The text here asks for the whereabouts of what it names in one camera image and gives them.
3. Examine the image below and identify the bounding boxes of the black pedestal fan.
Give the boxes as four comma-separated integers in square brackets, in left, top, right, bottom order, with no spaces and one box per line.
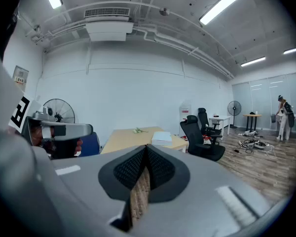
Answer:
[227,100,242,129]

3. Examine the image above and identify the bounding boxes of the grey wall electrical panel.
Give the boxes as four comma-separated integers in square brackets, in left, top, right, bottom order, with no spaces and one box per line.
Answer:
[12,65,30,86]

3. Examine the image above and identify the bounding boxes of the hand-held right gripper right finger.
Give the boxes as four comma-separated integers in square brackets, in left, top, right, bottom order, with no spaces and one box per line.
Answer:
[132,144,273,237]

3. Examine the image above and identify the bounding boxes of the white folder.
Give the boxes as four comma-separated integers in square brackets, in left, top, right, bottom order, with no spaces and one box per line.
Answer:
[151,131,173,147]

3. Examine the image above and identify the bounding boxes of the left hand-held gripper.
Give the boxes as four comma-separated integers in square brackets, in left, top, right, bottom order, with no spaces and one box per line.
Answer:
[0,42,94,160]

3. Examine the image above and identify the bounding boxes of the white ceiling air conditioner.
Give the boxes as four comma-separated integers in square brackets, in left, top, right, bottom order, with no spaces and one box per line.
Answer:
[83,7,134,42]

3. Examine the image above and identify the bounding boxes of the black mesh office chair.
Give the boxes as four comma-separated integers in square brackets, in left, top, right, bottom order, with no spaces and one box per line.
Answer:
[180,115,226,162]
[197,107,222,137]

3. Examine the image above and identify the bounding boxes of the person's left hand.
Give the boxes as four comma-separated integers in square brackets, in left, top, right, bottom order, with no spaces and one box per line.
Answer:
[29,125,84,158]

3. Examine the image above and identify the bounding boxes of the white rectangular table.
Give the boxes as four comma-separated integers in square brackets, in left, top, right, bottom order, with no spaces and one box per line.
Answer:
[209,115,232,141]

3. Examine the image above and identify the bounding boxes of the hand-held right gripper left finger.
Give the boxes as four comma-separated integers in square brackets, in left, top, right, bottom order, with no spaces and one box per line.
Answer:
[0,131,148,237]

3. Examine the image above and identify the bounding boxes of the black floor fan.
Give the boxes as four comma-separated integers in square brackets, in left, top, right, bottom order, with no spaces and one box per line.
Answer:
[42,98,76,124]

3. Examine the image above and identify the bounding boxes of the white standing sign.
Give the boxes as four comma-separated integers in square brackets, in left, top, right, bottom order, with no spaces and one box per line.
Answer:
[179,100,192,135]

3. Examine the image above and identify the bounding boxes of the round wooden table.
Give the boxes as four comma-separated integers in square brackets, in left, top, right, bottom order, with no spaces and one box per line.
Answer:
[242,114,262,132]

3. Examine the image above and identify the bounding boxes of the tangle of floor cables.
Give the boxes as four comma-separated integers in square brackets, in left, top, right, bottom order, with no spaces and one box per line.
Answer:
[233,129,278,158]

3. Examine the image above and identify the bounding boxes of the blue chair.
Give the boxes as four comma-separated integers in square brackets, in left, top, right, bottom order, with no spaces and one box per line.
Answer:
[77,131,101,158]

